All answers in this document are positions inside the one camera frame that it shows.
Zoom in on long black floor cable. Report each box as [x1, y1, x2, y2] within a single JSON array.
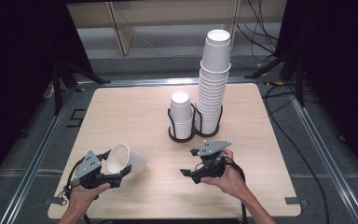
[[262, 82, 330, 224]]

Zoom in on grey table bracket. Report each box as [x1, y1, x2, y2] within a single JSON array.
[[283, 196, 309, 206], [45, 196, 64, 205]]

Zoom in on left hand-held gripper cable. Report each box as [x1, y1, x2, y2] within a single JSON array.
[[62, 158, 86, 201]]

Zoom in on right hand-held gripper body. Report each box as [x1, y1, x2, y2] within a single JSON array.
[[191, 140, 232, 185]]

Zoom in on black metal stand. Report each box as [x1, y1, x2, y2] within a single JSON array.
[[50, 57, 111, 116], [244, 52, 307, 108]]

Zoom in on hand-held gripper cable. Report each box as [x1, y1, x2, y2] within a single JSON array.
[[62, 158, 86, 201], [226, 156, 248, 224]]

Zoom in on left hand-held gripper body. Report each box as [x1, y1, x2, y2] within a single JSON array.
[[74, 150, 122, 189]]

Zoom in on right hand-held gripper cable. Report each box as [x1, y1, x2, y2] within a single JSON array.
[[226, 156, 248, 224]]

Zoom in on person's left hand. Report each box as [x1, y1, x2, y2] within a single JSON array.
[[68, 182, 111, 213]]

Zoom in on black curtain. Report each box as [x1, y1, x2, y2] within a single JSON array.
[[0, 0, 94, 194], [274, 0, 358, 188]]

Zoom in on black double cup holder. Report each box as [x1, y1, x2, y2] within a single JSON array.
[[167, 104, 224, 144]]

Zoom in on aluminium floor rail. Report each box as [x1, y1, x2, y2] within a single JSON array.
[[76, 77, 262, 89], [0, 88, 76, 224], [290, 97, 358, 224]]

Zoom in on black tape mark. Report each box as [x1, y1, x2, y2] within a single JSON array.
[[66, 108, 87, 129]]

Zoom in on tall stack of white cups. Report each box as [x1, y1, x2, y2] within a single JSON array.
[[195, 67, 230, 135]]

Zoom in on beige wooden furniture frame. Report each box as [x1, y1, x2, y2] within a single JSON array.
[[66, 0, 288, 57]]

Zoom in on person's right hand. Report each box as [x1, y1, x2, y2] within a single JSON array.
[[200, 148, 250, 197]]

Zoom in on hanging black cables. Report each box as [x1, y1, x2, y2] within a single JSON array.
[[236, 0, 280, 63]]

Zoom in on short stack of white cups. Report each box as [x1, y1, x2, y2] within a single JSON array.
[[169, 91, 195, 140]]

